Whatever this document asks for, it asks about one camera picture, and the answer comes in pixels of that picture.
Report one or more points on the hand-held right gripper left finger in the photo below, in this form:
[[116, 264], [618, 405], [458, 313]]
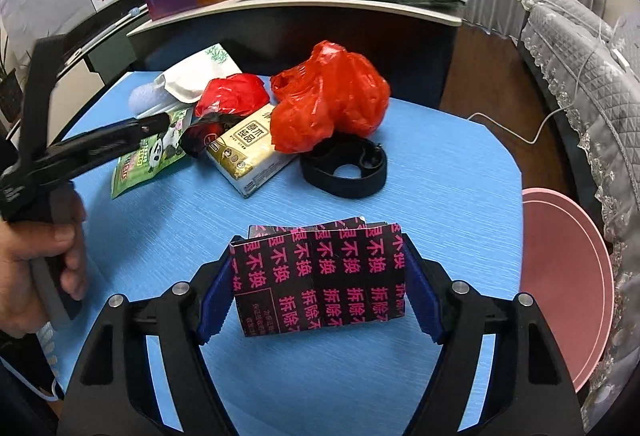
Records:
[[216, 298]]

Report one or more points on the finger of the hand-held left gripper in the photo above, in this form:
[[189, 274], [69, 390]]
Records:
[[31, 101], [100, 148]]

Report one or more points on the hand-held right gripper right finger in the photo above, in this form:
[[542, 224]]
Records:
[[425, 293]]

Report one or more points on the green panda print packet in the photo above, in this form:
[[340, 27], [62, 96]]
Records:
[[150, 161]]

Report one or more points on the black box pink print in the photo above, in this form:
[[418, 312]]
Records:
[[320, 276]]

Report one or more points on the pink round plate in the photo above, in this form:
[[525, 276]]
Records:
[[560, 291]]

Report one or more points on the small red plastic bag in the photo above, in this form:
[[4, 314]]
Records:
[[230, 96]]

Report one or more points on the person's left hand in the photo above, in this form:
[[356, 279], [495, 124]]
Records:
[[30, 246]]

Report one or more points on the potted green plant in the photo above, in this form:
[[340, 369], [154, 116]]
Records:
[[10, 91]]

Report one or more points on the dark green cabinet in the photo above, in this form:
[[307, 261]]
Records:
[[112, 51]]

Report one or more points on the white bamboo print tissue packet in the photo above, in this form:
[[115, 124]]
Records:
[[200, 71]]

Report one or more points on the white rod blue knob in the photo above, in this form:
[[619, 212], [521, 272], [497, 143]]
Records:
[[131, 11]]

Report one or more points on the gold white tissue pack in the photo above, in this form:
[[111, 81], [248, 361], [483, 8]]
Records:
[[250, 151]]

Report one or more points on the blue face mask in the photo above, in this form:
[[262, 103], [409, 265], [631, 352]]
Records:
[[47, 346]]

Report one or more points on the large red plastic bag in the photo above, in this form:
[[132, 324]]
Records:
[[330, 91]]

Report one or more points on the sofa with grey quilted cover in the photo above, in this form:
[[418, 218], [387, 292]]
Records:
[[575, 66]]

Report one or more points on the dark low table white top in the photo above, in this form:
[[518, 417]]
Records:
[[350, 31]]

